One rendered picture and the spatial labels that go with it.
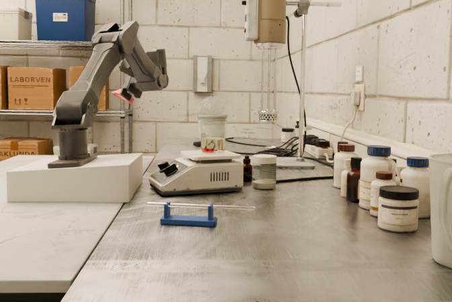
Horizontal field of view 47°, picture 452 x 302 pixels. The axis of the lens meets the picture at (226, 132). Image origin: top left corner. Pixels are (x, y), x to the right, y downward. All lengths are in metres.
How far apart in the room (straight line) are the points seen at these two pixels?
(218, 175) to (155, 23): 2.62
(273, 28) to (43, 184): 0.87
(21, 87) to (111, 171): 2.45
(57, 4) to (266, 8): 2.08
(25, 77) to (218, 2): 1.39
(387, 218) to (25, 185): 0.72
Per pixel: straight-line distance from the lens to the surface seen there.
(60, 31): 3.50
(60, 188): 1.14
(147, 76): 1.57
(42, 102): 3.48
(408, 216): 0.95
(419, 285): 0.72
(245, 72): 3.71
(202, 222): 0.93
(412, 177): 1.05
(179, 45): 3.71
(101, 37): 1.42
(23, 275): 0.74
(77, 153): 1.20
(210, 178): 1.19
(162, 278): 0.69
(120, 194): 1.12
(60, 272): 0.73
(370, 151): 1.10
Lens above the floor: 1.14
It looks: 5 degrees down
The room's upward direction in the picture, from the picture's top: 1 degrees clockwise
